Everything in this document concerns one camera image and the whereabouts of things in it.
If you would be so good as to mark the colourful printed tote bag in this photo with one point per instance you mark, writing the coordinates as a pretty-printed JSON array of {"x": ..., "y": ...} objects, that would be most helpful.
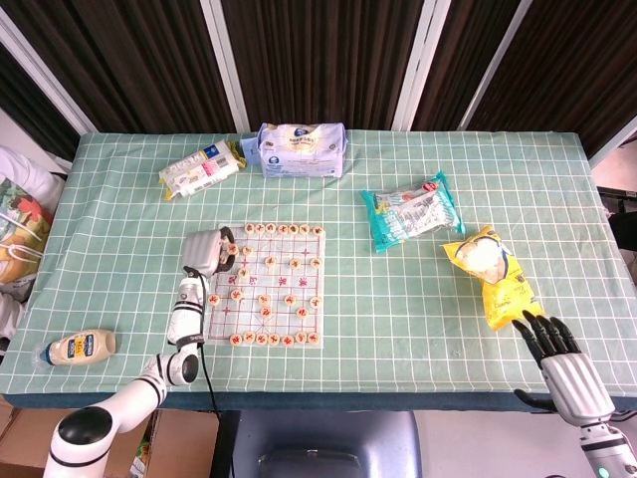
[{"x": 20, "y": 229}]

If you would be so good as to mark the mayonnaise squeeze bottle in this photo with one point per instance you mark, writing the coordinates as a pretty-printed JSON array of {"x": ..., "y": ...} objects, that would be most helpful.
[{"x": 79, "y": 347}]

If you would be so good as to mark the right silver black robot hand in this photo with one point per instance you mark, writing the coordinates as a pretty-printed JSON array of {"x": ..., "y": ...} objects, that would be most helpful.
[{"x": 577, "y": 386}]

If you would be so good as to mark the blue white milk powder bag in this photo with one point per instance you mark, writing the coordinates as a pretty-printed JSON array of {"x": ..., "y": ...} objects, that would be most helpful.
[{"x": 301, "y": 149}]

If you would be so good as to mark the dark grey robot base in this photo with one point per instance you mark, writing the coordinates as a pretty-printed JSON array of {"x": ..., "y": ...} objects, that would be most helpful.
[{"x": 323, "y": 433}]

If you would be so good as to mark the yellow chips bag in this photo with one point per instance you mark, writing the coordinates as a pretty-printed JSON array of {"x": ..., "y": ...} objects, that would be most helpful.
[{"x": 502, "y": 289}]

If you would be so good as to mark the paper chinese chess board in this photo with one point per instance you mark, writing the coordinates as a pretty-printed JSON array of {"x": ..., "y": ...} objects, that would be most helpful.
[{"x": 278, "y": 318}]

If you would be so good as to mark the white yellow snack pack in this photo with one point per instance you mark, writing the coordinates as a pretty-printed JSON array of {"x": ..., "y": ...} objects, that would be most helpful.
[{"x": 199, "y": 171}]

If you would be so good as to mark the small blue packet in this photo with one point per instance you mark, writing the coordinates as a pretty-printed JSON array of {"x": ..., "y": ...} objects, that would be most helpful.
[{"x": 249, "y": 151}]

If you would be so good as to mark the white divider frame post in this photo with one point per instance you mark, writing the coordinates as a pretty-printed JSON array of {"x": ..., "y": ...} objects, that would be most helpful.
[
  {"x": 492, "y": 65},
  {"x": 226, "y": 65},
  {"x": 614, "y": 144},
  {"x": 415, "y": 65},
  {"x": 45, "y": 79}
]

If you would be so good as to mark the black equipment beside table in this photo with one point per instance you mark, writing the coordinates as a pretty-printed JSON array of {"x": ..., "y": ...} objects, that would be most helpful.
[{"x": 624, "y": 229}]

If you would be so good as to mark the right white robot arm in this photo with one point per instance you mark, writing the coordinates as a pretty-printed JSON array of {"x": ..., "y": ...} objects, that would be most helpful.
[{"x": 607, "y": 450}]

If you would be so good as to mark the green checked tablecloth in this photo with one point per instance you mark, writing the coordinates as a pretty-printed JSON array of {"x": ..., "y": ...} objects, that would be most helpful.
[{"x": 398, "y": 299}]

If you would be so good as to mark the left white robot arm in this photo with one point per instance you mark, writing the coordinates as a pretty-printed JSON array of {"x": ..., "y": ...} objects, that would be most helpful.
[{"x": 186, "y": 313}]

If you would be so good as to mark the dark corrugated divider panel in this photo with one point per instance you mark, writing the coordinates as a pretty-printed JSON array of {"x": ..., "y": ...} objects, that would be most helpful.
[
  {"x": 572, "y": 65},
  {"x": 25, "y": 109},
  {"x": 463, "y": 60},
  {"x": 323, "y": 60},
  {"x": 129, "y": 65}
]

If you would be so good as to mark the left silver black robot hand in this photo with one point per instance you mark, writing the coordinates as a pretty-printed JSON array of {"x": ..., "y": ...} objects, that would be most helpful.
[{"x": 201, "y": 251}]

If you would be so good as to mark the brown cardboard box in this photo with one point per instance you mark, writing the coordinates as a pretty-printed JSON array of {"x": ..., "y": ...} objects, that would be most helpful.
[{"x": 174, "y": 438}]

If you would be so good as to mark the teal snack bag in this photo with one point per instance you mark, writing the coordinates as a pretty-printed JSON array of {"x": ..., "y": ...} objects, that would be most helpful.
[{"x": 410, "y": 211}]

